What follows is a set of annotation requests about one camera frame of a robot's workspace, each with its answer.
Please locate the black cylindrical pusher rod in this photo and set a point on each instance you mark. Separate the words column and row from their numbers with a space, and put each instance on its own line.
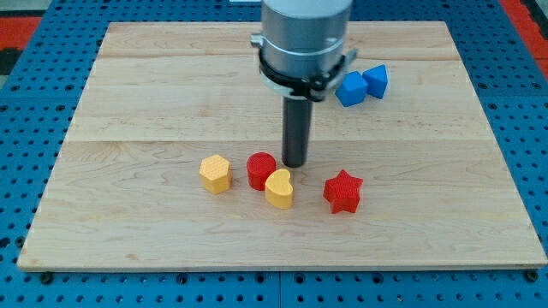
column 297, row 116

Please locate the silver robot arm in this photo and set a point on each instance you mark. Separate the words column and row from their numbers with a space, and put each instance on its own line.
column 302, row 58

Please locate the yellow hexagon block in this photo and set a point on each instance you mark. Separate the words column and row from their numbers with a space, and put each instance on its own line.
column 215, row 174

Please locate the blue cube block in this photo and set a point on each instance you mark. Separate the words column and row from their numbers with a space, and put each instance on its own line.
column 353, row 89

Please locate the red cylinder block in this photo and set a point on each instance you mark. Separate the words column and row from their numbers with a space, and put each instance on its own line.
column 260, row 166

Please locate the yellow heart block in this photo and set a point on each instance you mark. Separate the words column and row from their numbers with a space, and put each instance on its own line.
column 279, row 190

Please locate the blue triangle block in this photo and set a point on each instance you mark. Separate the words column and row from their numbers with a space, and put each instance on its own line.
column 377, row 81

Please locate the red star block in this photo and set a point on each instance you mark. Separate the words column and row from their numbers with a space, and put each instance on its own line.
column 343, row 192

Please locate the wooden board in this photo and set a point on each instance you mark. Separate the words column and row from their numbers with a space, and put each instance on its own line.
column 125, row 194

